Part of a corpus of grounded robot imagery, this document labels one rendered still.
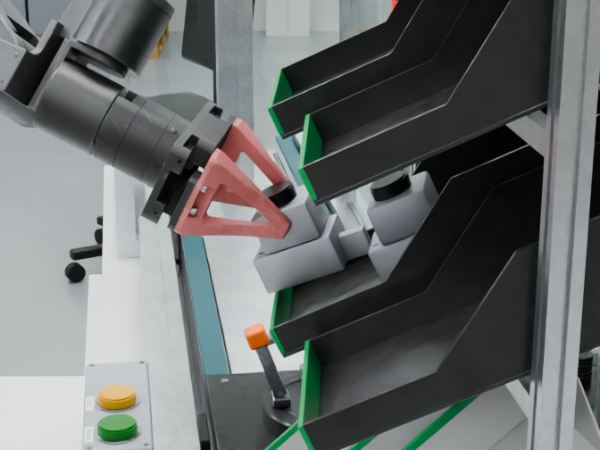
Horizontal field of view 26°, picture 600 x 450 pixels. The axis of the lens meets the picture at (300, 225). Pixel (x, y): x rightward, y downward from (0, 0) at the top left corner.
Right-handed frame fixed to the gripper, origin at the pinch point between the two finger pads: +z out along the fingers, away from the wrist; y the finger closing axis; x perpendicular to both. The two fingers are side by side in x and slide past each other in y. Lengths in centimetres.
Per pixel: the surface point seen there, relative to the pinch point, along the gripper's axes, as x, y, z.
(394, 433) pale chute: 7.7, -7.9, 14.3
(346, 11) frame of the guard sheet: 15, 102, -5
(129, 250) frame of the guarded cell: 64, 93, -19
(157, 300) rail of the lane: 45, 53, -9
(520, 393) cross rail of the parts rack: -5.8, -18.7, 17.5
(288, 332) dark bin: 4.2, -8.0, 4.2
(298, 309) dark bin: 6.4, -0.5, 4.4
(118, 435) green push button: 37.9, 16.2, -4.3
